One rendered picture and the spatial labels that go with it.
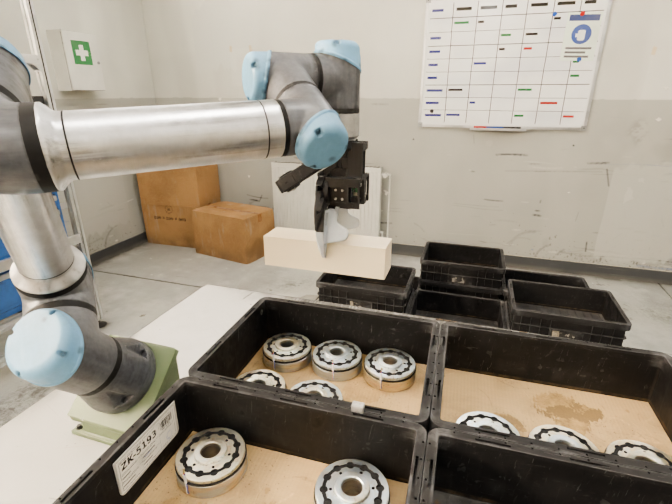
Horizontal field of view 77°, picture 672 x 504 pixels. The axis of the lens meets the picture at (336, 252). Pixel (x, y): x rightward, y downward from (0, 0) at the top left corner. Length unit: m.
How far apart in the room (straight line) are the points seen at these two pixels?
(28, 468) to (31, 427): 0.12
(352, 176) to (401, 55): 2.91
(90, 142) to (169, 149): 0.08
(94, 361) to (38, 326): 0.11
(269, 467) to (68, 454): 0.47
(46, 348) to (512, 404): 0.81
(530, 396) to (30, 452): 0.98
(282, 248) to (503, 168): 2.93
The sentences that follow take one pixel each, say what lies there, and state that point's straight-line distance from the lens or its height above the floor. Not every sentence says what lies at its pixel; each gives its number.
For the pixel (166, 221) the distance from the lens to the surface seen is 4.25.
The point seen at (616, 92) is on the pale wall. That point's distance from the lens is 3.67.
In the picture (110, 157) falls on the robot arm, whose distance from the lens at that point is 0.53.
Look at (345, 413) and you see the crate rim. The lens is 0.65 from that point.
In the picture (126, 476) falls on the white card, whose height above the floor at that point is 0.88.
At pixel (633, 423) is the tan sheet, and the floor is 0.83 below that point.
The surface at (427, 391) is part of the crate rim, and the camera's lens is 0.73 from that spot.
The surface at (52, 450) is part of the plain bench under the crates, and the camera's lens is 1.08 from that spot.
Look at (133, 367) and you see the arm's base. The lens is 0.94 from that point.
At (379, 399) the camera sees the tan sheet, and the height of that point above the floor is 0.83.
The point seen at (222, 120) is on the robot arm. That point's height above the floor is 1.33.
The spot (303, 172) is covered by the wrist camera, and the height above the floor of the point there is 1.23.
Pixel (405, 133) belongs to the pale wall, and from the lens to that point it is 3.61.
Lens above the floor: 1.37
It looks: 21 degrees down
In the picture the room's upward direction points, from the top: straight up
